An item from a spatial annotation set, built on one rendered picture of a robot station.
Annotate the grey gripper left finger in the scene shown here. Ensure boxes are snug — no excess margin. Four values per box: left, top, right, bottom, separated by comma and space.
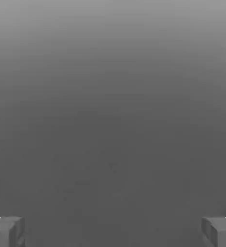
0, 216, 26, 247

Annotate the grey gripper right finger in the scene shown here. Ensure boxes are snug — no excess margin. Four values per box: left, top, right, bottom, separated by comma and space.
200, 216, 226, 247

